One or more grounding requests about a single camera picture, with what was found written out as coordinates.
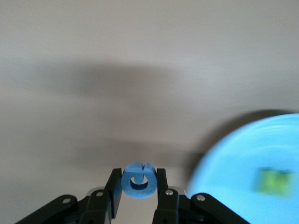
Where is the blue foam letter G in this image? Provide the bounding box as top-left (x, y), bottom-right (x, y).
top-left (121, 162), bottom-right (157, 200)

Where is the green foam letter N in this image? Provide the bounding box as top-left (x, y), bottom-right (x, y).
top-left (254, 167), bottom-right (295, 199)

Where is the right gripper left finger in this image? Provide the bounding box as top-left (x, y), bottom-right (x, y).
top-left (15, 168), bottom-right (123, 224)

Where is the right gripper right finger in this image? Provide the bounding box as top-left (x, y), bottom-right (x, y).
top-left (151, 168), bottom-right (250, 224)

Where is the blue plate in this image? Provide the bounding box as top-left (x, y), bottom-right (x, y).
top-left (186, 113), bottom-right (299, 224)

